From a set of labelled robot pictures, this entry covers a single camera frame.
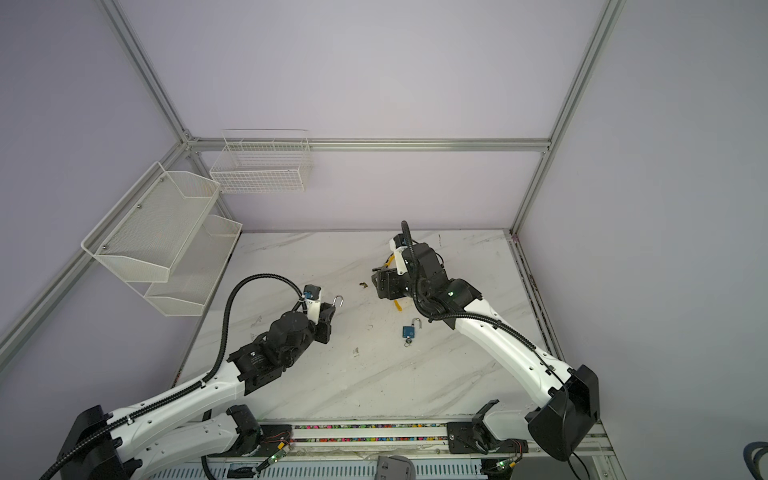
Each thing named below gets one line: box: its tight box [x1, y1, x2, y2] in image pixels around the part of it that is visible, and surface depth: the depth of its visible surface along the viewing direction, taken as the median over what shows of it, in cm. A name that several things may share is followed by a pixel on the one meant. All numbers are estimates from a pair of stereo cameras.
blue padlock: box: [402, 318, 422, 338], surface depth 95 cm
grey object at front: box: [375, 455, 416, 480], surface depth 71 cm
